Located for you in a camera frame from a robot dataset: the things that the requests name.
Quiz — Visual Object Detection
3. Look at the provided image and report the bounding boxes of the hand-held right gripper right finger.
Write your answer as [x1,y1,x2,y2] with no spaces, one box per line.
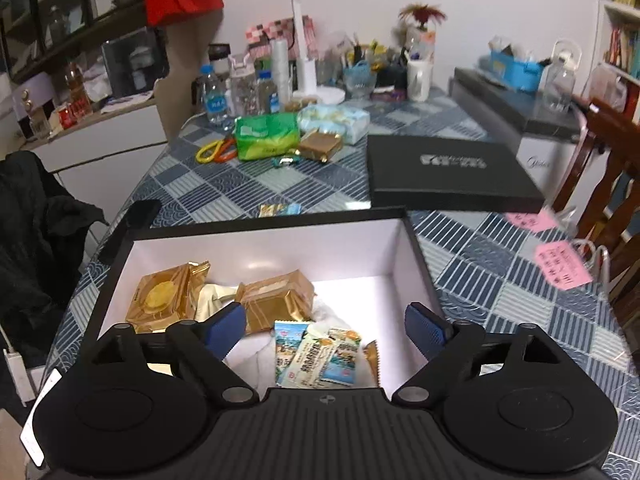
[392,302,563,407]

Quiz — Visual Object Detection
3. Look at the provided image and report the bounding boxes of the white freezer black top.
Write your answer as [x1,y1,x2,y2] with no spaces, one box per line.
[449,66,597,211]

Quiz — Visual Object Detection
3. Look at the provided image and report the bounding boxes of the cartoon print snack packet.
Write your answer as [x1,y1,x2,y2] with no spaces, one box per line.
[290,327,362,389]

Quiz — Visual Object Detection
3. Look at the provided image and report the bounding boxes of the small water bottle blue label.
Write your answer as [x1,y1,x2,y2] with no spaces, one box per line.
[257,70,279,114]

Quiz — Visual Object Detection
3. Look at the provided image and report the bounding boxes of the wooden chair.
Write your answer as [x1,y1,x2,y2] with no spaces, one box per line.
[551,94,640,341]

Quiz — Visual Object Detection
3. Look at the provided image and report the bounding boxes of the amber oil bottle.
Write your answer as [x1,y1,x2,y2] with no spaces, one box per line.
[65,61,92,108]

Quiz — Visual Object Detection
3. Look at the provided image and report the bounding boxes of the dark pen holder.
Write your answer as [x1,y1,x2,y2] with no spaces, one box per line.
[377,54,409,89]

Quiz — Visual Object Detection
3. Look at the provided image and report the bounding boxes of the black jacket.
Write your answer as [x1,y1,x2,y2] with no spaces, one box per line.
[0,151,109,363]

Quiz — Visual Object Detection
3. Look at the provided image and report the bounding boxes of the pink checkered gift bag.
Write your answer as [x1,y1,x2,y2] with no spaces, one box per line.
[244,16,319,59]

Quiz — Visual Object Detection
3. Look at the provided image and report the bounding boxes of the light blue tissue pack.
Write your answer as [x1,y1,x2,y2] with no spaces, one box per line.
[297,104,372,145]

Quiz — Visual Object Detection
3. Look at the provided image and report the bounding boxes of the large pink paper note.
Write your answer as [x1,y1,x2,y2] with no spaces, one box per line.
[533,240,594,291]

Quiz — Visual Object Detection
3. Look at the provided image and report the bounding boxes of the red feather flower decoration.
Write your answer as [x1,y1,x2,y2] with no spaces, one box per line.
[397,3,447,37]

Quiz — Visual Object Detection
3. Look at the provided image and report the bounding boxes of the blue plastic storage basket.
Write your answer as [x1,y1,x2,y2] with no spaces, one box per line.
[489,49,544,93]

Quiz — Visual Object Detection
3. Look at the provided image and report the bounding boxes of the dark display shelf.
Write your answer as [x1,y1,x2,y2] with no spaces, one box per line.
[0,0,167,86]

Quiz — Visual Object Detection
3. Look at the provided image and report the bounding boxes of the red drink cans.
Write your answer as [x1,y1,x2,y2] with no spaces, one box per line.
[58,101,92,129]

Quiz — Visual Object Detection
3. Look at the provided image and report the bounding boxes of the bookshelf with books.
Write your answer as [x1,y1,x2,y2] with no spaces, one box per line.
[596,0,640,127]

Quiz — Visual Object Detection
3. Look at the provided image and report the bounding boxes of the gold mooncake packet round window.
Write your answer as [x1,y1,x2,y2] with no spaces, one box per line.
[124,261,214,335]

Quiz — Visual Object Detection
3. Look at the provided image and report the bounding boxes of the green snack bag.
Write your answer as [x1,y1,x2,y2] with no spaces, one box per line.
[234,113,302,162]

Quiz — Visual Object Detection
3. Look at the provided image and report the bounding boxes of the yellow hair tie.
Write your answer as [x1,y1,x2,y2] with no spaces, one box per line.
[196,141,227,164]

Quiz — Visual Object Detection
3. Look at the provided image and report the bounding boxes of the white desk lamp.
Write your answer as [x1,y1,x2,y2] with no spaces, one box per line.
[284,0,347,105]

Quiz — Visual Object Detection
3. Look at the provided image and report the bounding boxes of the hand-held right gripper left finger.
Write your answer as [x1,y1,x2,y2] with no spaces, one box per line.
[92,304,261,407]

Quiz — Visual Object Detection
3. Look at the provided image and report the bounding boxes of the blue patterned desktop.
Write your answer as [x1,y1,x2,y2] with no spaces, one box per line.
[42,85,638,480]

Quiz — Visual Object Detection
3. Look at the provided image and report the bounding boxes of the small orange blue snack packet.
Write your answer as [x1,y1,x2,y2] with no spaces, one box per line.
[258,203,302,219]

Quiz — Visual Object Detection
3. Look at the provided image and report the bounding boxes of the stack of clear plastic cups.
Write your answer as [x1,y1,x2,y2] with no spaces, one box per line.
[272,39,293,107]

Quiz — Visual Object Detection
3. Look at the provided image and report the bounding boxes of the white charger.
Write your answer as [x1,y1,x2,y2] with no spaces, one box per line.
[2,347,32,407]

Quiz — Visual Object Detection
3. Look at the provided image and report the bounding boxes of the white counter cabinet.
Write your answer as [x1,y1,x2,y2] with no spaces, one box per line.
[0,94,170,201]

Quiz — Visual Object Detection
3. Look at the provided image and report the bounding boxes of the white mug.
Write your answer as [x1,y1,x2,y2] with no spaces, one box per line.
[405,57,434,103]

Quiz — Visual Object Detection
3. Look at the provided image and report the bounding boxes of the black box lid silver print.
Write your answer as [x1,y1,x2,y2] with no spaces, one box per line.
[366,133,546,214]

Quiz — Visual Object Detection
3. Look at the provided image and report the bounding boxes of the clear plastic container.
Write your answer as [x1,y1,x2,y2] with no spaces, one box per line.
[581,62,629,114]

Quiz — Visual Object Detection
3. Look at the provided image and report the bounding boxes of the clear glass jar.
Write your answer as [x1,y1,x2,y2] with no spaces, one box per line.
[228,54,259,120]

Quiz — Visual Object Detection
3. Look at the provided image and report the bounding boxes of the small blue basket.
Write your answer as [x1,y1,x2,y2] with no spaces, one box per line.
[342,60,377,99]

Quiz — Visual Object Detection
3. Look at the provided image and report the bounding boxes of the black rounded object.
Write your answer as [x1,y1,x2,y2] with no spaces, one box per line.
[124,199,163,235]

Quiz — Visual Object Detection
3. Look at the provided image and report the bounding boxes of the clear bottle with handle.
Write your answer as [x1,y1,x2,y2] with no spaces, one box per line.
[542,39,584,112]

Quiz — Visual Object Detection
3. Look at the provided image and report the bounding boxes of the brown snack packet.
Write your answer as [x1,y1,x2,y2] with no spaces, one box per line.
[362,340,382,387]

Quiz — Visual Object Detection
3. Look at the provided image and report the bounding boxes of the small pink paper note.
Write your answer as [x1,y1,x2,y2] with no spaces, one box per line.
[504,209,559,234]

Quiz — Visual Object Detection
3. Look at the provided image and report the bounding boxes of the cream foil wrapper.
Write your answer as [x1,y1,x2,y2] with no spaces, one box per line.
[194,282,242,322]

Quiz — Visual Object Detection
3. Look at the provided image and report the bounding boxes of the white edged phone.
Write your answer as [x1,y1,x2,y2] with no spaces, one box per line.
[20,367,64,472]

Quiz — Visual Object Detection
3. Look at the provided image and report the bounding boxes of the black gift box white inside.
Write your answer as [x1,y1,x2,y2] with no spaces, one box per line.
[81,206,447,392]

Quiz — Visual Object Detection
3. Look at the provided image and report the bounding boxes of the blue white snack packet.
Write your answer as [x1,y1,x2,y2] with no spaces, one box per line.
[273,321,309,389]

